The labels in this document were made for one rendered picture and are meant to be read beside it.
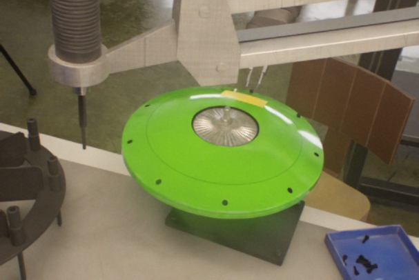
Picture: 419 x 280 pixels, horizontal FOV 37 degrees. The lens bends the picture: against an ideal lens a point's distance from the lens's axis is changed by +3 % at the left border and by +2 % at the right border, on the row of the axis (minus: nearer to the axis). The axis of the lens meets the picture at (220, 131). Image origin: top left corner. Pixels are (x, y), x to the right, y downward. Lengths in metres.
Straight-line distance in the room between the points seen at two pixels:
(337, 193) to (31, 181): 0.85
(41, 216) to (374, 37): 0.55
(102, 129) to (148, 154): 1.83
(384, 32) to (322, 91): 1.05
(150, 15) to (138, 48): 3.12
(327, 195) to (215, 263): 0.65
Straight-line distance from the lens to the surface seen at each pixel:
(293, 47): 0.54
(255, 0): 0.51
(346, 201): 1.55
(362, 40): 0.55
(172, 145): 0.88
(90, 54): 0.53
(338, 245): 1.02
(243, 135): 0.91
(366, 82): 1.53
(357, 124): 1.59
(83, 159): 1.13
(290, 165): 0.89
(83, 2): 0.51
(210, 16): 0.50
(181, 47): 0.51
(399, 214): 2.53
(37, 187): 0.96
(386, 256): 1.03
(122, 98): 2.91
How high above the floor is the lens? 1.64
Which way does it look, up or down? 37 degrees down
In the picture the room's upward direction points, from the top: 7 degrees clockwise
